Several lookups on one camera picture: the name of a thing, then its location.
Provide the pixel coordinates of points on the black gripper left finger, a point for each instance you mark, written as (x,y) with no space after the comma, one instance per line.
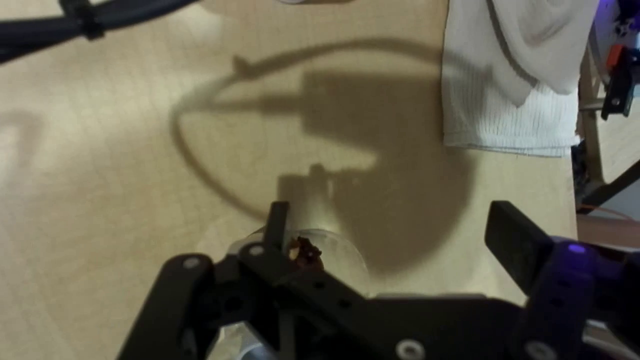
(200,300)

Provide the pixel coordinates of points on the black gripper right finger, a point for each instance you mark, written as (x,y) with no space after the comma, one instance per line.
(553,281)

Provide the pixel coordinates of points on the mixed nuts pile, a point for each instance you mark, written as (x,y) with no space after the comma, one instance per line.
(306,252)

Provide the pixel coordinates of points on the beige ribbed towel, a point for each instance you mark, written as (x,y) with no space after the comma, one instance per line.
(507,112)

